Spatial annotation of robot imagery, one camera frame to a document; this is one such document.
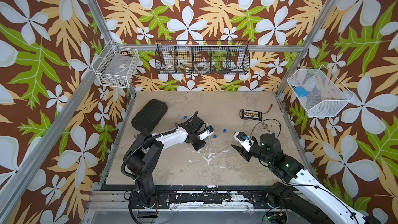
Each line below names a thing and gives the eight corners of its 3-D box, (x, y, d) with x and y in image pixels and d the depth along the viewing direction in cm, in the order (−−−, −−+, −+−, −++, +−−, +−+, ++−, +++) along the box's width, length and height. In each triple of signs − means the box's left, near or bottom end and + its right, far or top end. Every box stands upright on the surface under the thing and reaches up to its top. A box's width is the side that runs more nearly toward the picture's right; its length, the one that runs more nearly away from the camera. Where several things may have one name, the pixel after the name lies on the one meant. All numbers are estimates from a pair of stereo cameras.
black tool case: (132, 128, 102) (129, 122, 97) (153, 103, 116) (151, 97, 111) (150, 135, 98) (147, 130, 93) (169, 108, 112) (168, 103, 107)
